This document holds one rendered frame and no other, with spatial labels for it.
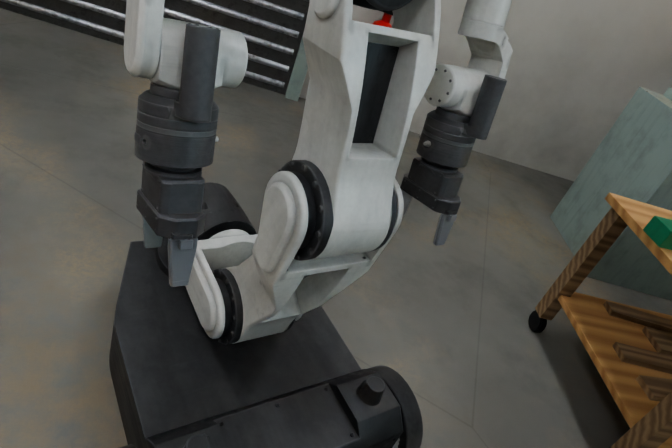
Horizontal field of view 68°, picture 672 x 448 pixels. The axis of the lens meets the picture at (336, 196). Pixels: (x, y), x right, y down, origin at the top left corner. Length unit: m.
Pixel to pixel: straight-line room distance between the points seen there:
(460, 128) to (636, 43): 2.29
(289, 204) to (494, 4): 0.42
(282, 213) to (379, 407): 0.51
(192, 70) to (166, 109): 0.06
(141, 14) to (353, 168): 0.30
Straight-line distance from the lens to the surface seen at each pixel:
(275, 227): 0.69
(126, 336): 1.08
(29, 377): 1.24
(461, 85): 0.79
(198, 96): 0.54
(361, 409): 1.03
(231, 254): 1.06
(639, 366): 1.70
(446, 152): 0.82
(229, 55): 0.58
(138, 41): 0.55
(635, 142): 2.37
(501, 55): 0.85
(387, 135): 0.71
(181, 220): 0.58
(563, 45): 2.89
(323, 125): 0.67
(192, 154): 0.58
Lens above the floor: 1.00
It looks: 31 degrees down
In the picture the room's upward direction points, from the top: 22 degrees clockwise
